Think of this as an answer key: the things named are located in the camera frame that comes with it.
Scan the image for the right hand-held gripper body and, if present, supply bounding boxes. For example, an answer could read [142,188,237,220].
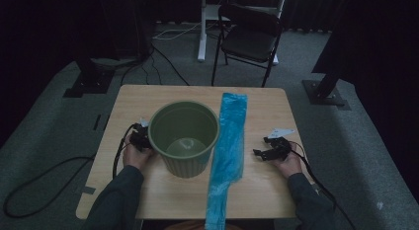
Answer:
[263,127,295,161]

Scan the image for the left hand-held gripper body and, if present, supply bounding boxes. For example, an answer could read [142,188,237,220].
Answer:
[128,117,153,153]

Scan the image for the blue plastic trash bag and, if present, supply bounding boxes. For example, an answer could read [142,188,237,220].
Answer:
[205,92,249,230]

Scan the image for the green ribbed trash bin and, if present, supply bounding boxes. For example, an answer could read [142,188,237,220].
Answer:
[147,100,220,179]

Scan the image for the person's left hand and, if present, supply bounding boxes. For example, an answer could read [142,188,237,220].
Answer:
[122,142,156,171]

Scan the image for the person's right hand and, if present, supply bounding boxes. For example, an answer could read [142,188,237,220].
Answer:
[274,150,303,180]

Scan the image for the black stand with square base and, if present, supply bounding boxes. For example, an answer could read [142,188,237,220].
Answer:
[62,56,117,99]

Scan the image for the black folding chair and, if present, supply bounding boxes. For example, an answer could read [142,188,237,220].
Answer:
[210,3,285,89]

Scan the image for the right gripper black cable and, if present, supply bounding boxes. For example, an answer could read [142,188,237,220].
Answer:
[289,140,357,230]

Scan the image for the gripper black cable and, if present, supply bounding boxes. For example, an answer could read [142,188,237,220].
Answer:
[289,140,357,230]
[2,122,137,220]

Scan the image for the black stand with slanted post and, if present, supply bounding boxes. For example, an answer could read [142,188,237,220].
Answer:
[301,68,352,112]

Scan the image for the black floor cables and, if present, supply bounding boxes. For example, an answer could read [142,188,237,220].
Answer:
[120,45,191,87]

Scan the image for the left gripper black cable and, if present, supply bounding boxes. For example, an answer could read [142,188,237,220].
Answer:
[2,122,137,220]

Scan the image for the white floor cable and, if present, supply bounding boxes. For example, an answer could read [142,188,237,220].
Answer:
[151,21,220,41]

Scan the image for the white desk frame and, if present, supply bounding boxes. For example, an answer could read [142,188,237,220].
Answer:
[197,0,289,66]

